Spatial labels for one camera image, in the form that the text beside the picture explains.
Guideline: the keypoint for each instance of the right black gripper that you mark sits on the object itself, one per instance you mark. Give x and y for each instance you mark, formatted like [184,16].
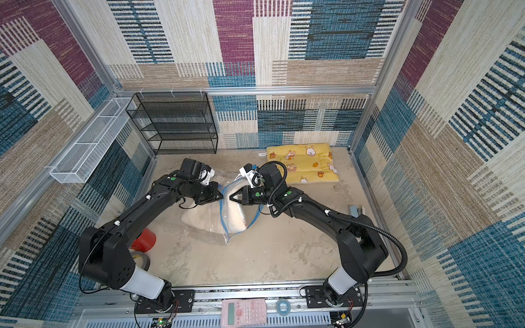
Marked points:
[246,195]

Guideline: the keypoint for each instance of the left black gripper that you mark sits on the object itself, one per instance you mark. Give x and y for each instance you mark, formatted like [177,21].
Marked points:
[214,194]

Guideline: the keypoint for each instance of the cream fleece blanket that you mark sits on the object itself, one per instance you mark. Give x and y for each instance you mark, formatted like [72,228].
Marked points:
[205,217]

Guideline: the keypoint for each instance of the yellow cartoon print blanket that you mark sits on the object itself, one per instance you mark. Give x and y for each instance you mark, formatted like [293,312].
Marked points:
[306,163]

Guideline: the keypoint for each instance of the clear vacuum bag blue zipper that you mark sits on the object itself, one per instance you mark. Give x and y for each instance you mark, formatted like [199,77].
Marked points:
[234,219]

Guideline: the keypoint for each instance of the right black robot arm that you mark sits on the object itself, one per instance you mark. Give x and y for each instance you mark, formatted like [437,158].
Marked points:
[365,250]

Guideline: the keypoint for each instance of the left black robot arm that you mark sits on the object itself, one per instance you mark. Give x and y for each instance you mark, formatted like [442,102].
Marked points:
[104,255]

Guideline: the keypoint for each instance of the red pencil cup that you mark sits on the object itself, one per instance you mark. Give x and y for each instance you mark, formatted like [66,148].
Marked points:
[145,241]

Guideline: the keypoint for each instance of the grey tape roll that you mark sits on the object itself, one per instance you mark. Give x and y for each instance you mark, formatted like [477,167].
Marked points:
[141,259]

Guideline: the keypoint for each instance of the light blue stapler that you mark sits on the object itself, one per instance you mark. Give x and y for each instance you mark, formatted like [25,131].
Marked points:
[355,211]

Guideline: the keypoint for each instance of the pink calculator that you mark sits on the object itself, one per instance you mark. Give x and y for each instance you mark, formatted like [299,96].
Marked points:
[243,312]

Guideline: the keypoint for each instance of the light blue tape roll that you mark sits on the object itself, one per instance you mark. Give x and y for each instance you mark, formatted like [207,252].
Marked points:
[283,307]

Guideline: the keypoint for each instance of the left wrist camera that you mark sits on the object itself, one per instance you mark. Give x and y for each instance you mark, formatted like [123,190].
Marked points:
[206,175]

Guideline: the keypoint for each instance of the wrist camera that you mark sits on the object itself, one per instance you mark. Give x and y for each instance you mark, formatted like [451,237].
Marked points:
[250,172]
[206,175]

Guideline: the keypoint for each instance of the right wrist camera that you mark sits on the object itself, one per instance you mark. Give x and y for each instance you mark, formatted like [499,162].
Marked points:
[250,172]

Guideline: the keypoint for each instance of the black wire mesh shelf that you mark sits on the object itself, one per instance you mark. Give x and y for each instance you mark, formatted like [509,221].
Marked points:
[175,122]

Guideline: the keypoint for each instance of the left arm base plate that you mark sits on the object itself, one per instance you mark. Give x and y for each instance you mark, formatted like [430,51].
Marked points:
[180,301]

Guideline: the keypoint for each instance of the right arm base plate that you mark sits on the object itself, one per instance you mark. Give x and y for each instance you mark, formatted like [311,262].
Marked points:
[323,296]

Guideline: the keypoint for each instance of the white wire mesh basket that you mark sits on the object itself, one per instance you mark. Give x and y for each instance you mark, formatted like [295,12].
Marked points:
[82,158]

